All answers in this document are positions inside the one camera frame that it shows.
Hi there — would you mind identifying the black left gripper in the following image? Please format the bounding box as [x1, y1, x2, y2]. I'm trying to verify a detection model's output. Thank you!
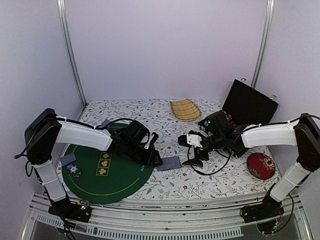
[125, 141, 164, 167]

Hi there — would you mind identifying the blue patterned card deck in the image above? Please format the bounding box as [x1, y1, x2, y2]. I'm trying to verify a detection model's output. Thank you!
[155, 156, 182, 171]

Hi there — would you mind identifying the poker chip stack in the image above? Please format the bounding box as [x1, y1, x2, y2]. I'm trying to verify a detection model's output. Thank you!
[69, 166, 82, 178]

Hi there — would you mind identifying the blue small blind button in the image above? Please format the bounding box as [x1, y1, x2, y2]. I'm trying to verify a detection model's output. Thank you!
[66, 163, 75, 171]

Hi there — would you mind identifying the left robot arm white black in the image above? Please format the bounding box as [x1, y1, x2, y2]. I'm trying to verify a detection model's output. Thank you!
[14, 108, 163, 217]

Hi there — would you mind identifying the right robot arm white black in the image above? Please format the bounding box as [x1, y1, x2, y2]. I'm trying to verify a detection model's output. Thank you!
[178, 110, 320, 218]

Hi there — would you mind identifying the woven bamboo tray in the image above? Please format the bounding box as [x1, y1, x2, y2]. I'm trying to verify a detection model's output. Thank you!
[170, 98, 202, 122]

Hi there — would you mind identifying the round green poker mat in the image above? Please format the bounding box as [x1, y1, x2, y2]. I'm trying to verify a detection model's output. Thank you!
[57, 144, 154, 204]

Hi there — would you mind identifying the red floral round cushion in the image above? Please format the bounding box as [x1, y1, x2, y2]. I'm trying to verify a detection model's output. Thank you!
[246, 152, 276, 180]

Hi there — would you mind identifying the black poker chip case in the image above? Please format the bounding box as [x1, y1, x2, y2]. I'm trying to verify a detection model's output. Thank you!
[221, 79, 280, 158]

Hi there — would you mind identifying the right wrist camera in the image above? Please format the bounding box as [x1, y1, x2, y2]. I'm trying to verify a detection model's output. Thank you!
[178, 134, 203, 148]

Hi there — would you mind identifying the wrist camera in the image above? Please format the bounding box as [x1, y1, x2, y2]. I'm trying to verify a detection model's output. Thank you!
[144, 132, 159, 150]
[178, 134, 203, 148]

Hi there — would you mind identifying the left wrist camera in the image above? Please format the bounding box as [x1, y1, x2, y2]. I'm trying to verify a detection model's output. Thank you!
[144, 132, 159, 150]

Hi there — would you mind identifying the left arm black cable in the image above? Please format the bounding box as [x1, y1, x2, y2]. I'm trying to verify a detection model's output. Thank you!
[94, 117, 138, 131]

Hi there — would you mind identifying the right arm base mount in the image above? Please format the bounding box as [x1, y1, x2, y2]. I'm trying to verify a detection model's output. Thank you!
[239, 191, 285, 235]

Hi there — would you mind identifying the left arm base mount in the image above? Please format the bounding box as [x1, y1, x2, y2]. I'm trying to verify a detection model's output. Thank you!
[48, 196, 92, 223]

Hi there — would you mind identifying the right aluminium frame post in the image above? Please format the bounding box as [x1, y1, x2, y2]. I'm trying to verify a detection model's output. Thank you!
[250, 0, 275, 89]

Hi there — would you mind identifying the aluminium frame post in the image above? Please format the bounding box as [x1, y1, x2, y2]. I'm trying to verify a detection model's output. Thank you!
[56, 0, 88, 108]
[250, 0, 275, 89]

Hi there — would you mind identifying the left aluminium frame post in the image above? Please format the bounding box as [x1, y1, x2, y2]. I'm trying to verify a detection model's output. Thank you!
[56, 0, 88, 108]

